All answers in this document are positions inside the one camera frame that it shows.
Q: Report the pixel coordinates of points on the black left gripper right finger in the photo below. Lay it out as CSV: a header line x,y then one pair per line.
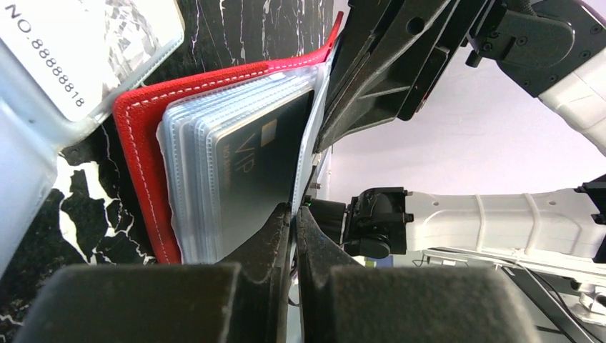
x,y
344,301

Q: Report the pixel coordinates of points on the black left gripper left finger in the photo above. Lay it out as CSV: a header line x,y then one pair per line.
x,y
242,298

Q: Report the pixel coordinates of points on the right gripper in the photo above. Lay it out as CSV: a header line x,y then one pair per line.
x,y
367,85

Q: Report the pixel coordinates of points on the black VIP card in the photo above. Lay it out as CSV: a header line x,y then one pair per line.
x,y
257,157

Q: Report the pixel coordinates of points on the red card holder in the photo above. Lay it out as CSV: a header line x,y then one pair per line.
x,y
137,114

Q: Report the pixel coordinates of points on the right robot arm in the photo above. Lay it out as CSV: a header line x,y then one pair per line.
x,y
553,50

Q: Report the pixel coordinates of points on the silver VIP card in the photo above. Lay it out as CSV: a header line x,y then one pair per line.
x,y
83,53

